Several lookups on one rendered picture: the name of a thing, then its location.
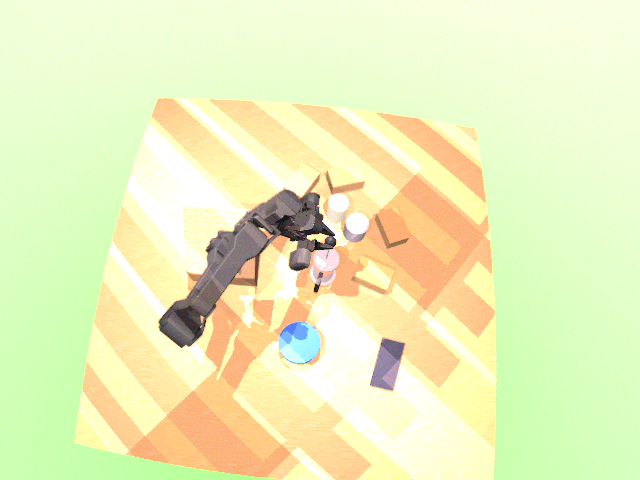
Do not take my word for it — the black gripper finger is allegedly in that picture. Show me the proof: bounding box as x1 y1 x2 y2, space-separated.
310 239 334 252
321 222 335 237

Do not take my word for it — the blue short cylinder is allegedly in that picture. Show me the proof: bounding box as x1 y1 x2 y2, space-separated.
278 322 321 365

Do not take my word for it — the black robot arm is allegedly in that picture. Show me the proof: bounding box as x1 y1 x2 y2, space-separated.
158 189 324 348

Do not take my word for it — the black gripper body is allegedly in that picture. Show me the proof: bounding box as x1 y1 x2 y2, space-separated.
278 192 320 272

